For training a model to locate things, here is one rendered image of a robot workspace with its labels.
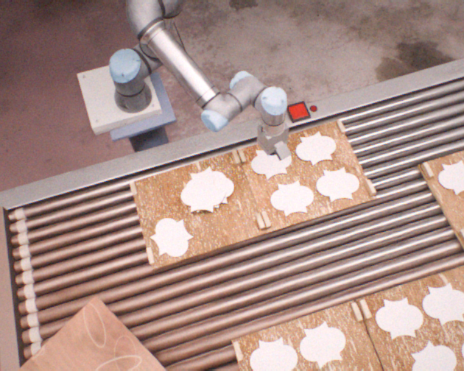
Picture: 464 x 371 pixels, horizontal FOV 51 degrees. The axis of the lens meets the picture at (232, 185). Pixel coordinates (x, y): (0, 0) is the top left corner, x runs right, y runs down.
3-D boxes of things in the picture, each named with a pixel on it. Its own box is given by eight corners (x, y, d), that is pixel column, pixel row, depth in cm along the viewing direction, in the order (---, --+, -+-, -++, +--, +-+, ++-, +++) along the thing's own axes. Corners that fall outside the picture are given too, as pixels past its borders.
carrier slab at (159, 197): (130, 183, 182) (129, 182, 180) (236, 152, 185) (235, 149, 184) (152, 271, 166) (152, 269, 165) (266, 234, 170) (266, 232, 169)
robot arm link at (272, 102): (272, 79, 147) (293, 94, 144) (271, 101, 157) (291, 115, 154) (253, 95, 145) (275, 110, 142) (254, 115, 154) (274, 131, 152)
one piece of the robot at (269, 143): (276, 146, 152) (274, 171, 166) (299, 132, 153) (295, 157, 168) (254, 119, 156) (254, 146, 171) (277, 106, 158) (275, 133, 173)
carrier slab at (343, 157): (236, 152, 185) (236, 149, 184) (337, 121, 189) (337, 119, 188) (266, 234, 170) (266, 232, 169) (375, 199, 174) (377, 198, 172)
